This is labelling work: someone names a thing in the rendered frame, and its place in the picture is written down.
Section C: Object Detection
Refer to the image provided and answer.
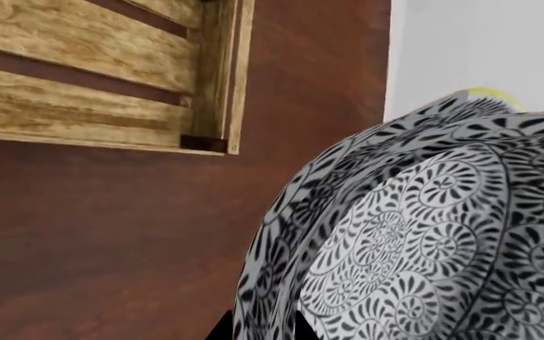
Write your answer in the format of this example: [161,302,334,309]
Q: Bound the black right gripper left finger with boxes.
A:
[209,308,237,340]

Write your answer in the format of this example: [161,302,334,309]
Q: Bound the slatted wooden tray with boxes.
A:
[0,0,257,158]

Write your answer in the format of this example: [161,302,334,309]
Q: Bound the black white patterned ceramic bowl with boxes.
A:
[235,105,544,340]

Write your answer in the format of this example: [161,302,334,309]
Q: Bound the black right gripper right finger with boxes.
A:
[295,309,324,340]

